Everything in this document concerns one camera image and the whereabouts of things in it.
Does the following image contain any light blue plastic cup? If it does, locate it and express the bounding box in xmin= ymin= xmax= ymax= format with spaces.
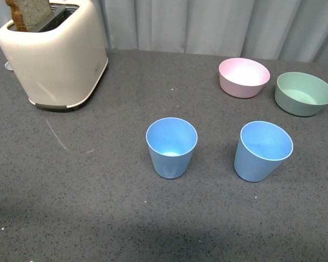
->
xmin=233 ymin=121 xmax=294 ymax=182

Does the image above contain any light blue ribbed cup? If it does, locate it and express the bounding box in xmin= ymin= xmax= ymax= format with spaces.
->
xmin=145 ymin=117 xmax=198 ymax=179

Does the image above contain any pink plastic bowl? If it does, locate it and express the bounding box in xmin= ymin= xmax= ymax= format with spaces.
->
xmin=219 ymin=58 xmax=270 ymax=98

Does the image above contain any cream white toaster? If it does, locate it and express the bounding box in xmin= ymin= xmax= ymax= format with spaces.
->
xmin=0 ymin=1 xmax=108 ymax=109

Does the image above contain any green plastic bowl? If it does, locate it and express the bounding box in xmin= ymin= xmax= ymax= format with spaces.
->
xmin=274 ymin=72 xmax=328 ymax=117

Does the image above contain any grey curtain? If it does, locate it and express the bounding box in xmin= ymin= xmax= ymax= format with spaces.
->
xmin=0 ymin=0 xmax=328 ymax=64

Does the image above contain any slice of toast bread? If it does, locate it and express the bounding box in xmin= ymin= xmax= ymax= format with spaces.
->
xmin=5 ymin=0 xmax=52 ymax=32

